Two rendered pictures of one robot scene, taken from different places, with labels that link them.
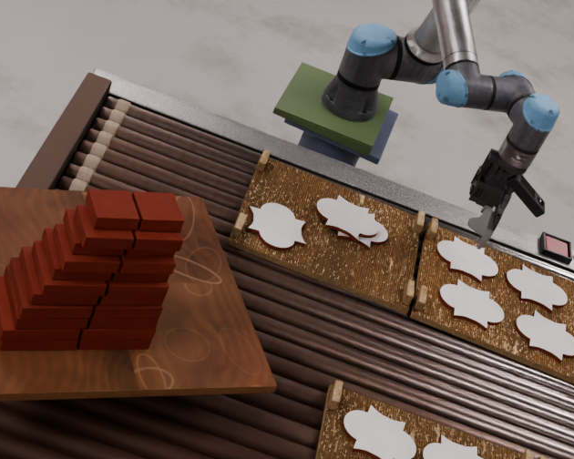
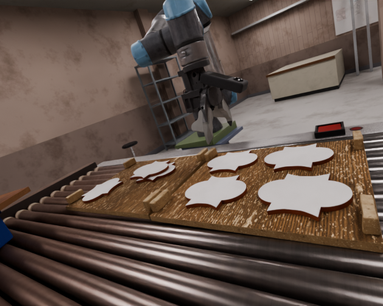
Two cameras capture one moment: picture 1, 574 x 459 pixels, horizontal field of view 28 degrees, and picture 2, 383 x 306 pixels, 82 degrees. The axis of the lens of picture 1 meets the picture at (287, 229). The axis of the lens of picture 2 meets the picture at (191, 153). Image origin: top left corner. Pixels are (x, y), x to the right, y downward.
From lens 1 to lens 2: 2.19 m
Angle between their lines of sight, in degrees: 41
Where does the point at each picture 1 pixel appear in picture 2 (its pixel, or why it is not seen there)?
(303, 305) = (72, 236)
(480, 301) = (223, 185)
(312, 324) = (59, 251)
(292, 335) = (30, 266)
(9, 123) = not seen: hidden behind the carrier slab
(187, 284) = not seen: outside the picture
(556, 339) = (311, 192)
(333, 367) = (23, 295)
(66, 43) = not seen: hidden behind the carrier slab
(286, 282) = (79, 222)
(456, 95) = (137, 51)
